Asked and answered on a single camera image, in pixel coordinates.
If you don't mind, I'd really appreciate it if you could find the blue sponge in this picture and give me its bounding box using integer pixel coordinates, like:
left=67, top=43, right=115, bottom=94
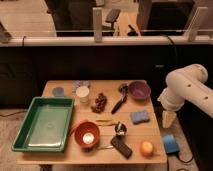
left=130, top=110, right=150, bottom=124

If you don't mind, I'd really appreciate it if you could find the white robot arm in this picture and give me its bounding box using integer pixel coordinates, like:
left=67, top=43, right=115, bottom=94
left=158, top=64, right=213, bottom=128

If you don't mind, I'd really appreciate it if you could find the green plastic tray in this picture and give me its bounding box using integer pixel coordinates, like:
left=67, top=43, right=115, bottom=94
left=12, top=97, right=74, bottom=153

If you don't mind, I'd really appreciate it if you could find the blue box on floor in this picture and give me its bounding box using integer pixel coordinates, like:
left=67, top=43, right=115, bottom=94
left=163, top=135, right=180, bottom=154

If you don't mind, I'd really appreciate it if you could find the orange fruit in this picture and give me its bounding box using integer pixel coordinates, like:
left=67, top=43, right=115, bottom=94
left=140, top=141, right=154, bottom=157

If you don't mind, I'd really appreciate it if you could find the purple bowl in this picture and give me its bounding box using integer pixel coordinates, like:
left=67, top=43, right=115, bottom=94
left=129, top=81, right=151, bottom=100

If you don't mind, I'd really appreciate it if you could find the wooden table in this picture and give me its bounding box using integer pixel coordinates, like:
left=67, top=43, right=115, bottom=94
left=17, top=79, right=168, bottom=166

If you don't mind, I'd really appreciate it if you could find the black remote control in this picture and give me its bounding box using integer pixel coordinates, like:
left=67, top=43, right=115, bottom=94
left=111, top=136, right=132, bottom=159

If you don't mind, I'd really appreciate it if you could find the yellow pencil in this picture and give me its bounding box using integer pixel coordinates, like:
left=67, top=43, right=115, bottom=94
left=96, top=120, right=117, bottom=126

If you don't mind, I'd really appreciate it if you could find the bunch of dark grapes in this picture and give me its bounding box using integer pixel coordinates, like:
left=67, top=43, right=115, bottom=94
left=91, top=93, right=107, bottom=113

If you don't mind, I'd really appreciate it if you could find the white railing beam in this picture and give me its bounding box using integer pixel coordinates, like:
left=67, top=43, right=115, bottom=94
left=0, top=8, right=213, bottom=47

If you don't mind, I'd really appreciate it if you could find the orange bowl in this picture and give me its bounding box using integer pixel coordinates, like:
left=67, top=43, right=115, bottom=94
left=71, top=121, right=100, bottom=149

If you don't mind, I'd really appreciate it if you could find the white cup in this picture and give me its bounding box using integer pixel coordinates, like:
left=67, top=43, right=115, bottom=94
left=76, top=86, right=90, bottom=103

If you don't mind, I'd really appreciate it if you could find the crumpled grey blue cloth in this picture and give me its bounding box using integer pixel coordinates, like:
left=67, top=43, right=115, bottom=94
left=72, top=80, right=90, bottom=92

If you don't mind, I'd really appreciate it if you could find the black office chair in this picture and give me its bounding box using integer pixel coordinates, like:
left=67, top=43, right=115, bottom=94
left=102, top=9, right=121, bottom=36

